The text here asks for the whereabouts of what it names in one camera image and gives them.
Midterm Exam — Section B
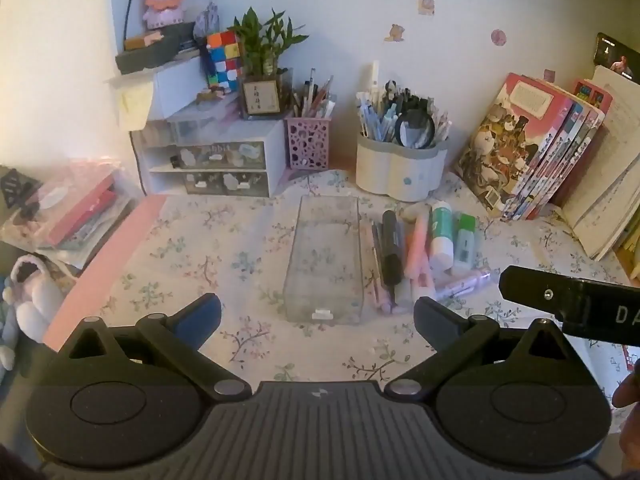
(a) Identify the cluster of thin mixed pens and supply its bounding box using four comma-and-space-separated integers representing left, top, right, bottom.
290, 66, 337, 120

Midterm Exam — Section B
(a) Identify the colourful puzzle cube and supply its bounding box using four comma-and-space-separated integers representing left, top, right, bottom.
205, 30, 245, 94

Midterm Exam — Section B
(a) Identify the pink lion plush toy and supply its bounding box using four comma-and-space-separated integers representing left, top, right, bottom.
142, 0, 188, 31

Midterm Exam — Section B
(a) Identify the light green glue stick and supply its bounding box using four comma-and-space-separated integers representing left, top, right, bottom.
452, 212, 477, 275

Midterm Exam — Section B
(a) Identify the orange cap highlighter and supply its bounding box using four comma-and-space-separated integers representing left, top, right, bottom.
406, 207, 437, 302

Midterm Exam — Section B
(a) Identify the clear storage box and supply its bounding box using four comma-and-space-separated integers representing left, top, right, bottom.
166, 102, 242, 147

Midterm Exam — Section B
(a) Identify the white desktop drawer organizer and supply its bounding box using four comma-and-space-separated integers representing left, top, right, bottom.
130, 119, 287, 199

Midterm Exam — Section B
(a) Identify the yellow sticky note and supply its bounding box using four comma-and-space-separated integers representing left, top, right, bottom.
117, 84, 154, 127

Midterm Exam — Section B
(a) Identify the pink perforated pen holder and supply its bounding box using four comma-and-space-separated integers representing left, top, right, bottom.
285, 116, 332, 171

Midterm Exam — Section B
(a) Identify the pink comic book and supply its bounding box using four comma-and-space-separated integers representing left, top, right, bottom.
502, 101, 589, 221
530, 79, 614, 221
515, 106, 602, 221

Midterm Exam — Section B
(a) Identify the white plush toy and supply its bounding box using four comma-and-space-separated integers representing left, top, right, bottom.
0, 254, 65, 372

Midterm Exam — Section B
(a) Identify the purple pen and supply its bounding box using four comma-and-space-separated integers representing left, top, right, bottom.
434, 268, 492, 297

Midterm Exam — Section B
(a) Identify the grey purple ornament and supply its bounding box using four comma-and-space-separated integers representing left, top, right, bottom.
193, 2, 221, 37

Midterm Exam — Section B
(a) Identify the dark flat box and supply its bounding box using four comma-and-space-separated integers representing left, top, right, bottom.
114, 22, 202, 75

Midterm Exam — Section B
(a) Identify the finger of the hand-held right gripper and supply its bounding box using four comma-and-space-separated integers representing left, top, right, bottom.
500, 265, 567, 320

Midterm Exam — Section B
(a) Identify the clear plastic drawer tray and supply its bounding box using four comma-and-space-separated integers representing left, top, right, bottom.
282, 195, 364, 326

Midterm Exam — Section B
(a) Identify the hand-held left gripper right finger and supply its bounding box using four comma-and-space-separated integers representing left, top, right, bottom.
384, 296, 576, 403

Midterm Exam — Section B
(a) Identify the white flower-shaped pen holder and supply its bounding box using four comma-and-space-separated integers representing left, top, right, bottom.
355, 129, 450, 204

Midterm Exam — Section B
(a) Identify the pink plastic bag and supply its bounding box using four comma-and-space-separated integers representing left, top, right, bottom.
0, 159, 137, 263

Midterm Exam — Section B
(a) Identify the bamboo plant in glass vase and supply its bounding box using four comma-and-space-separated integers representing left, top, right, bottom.
229, 7, 310, 121

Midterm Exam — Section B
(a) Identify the open white notebook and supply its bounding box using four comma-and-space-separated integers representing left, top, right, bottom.
559, 64, 640, 262

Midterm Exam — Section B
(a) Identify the green and white glue stick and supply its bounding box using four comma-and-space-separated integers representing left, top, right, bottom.
430, 200, 456, 272

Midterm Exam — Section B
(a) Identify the floral tablecloth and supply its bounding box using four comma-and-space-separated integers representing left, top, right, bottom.
95, 167, 640, 396

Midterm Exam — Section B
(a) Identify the person's right hand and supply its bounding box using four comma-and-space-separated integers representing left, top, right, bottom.
614, 374, 640, 466

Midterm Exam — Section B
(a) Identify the black magnifying glass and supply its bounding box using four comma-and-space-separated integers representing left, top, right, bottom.
395, 109, 437, 149

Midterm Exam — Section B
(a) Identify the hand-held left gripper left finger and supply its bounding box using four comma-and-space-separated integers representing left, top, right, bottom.
65, 294, 252, 403

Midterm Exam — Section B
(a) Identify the black marker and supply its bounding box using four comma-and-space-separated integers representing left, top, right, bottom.
382, 210, 404, 284

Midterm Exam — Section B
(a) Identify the white box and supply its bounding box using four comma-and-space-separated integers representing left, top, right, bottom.
147, 56, 212, 122

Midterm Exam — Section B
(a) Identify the phone with lit screen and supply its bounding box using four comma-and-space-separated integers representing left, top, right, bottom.
595, 32, 640, 82

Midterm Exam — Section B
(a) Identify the pink desk mat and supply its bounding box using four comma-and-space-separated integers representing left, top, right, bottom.
42, 195, 167, 352

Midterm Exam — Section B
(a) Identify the cluster of blue grey pens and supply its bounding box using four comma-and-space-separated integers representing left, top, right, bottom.
356, 60, 451, 148

